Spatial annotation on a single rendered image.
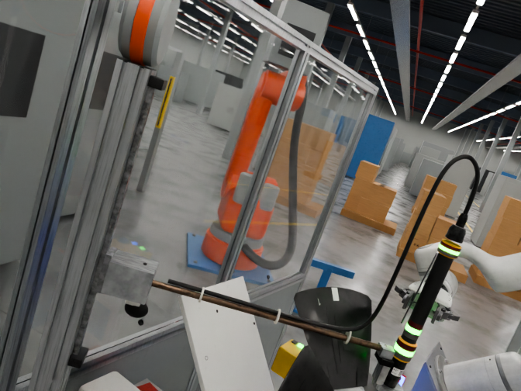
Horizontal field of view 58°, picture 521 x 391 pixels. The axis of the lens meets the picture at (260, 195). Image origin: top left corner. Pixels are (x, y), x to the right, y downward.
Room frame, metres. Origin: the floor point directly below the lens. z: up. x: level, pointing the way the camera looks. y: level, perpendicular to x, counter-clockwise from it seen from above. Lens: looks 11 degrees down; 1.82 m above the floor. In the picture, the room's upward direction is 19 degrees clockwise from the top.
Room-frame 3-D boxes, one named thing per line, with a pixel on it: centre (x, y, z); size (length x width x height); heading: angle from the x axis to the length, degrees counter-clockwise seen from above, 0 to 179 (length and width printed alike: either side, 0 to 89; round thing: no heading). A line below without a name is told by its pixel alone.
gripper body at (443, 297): (1.08, -0.46, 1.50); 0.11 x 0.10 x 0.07; 153
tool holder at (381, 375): (0.98, -0.41, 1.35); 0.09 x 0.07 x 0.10; 98
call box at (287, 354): (1.44, -0.32, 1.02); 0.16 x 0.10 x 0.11; 63
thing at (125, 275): (0.90, 0.20, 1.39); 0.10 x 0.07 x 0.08; 98
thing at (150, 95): (0.89, 0.25, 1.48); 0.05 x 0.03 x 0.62; 8
